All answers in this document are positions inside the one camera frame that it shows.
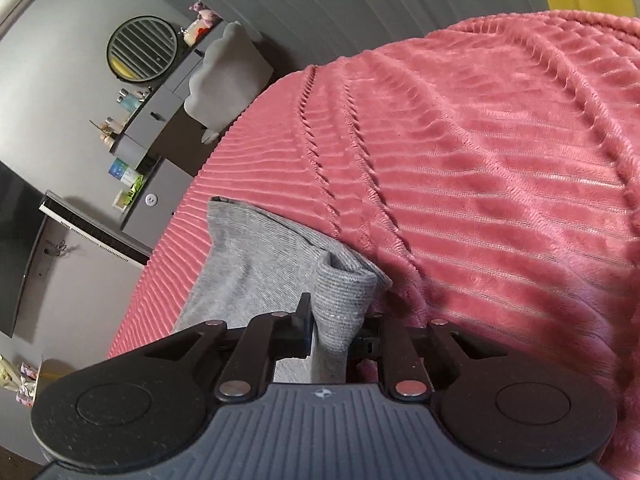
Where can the pink plush toy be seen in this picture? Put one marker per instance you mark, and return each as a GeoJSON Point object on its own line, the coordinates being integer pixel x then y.
{"type": "Point", "coordinates": [200, 9]}

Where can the grey cabinet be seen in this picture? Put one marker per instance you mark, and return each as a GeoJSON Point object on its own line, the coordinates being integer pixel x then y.
{"type": "Point", "coordinates": [155, 205]}

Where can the white and red plush toy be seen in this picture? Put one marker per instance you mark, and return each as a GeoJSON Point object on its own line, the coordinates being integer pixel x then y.
{"type": "Point", "coordinates": [202, 29]}

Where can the colourful packets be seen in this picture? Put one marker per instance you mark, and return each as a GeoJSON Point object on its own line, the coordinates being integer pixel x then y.
{"type": "Point", "coordinates": [20, 377]}

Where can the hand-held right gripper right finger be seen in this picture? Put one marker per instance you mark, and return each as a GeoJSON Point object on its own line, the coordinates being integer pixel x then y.
{"type": "Point", "coordinates": [371, 346]}

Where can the green plant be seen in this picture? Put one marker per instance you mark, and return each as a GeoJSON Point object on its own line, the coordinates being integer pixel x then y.
{"type": "Point", "coordinates": [131, 191]}

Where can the grey cloud-shaped chair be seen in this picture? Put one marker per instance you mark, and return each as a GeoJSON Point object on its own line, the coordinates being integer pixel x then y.
{"type": "Point", "coordinates": [225, 75]}

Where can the small cosmetic bottles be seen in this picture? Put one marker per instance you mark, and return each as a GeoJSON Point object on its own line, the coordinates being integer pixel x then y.
{"type": "Point", "coordinates": [107, 129]}

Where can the white wall shelf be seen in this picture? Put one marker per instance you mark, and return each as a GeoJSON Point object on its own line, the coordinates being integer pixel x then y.
{"type": "Point", "coordinates": [95, 232]}

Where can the grey pants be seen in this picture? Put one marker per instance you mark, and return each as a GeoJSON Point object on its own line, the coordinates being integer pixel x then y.
{"type": "Point", "coordinates": [250, 270]}

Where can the blue box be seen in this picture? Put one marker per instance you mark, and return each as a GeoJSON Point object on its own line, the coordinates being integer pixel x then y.
{"type": "Point", "coordinates": [120, 168]}

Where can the dark grey dresser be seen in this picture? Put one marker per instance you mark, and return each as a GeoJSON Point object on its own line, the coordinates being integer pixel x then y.
{"type": "Point", "coordinates": [160, 110]}

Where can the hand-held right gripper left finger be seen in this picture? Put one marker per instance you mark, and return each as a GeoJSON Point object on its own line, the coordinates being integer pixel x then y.
{"type": "Point", "coordinates": [300, 322]}

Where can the teal bottle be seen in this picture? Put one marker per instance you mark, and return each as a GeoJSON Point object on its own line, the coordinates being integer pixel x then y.
{"type": "Point", "coordinates": [131, 103]}

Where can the round black-framed mirror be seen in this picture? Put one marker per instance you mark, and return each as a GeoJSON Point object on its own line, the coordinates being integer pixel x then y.
{"type": "Point", "coordinates": [142, 49]}

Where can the pink ribbed blanket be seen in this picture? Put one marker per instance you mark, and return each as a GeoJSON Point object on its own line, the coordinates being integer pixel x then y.
{"type": "Point", "coordinates": [475, 160]}

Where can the black television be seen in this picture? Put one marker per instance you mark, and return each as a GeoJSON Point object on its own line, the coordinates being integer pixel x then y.
{"type": "Point", "coordinates": [17, 250]}

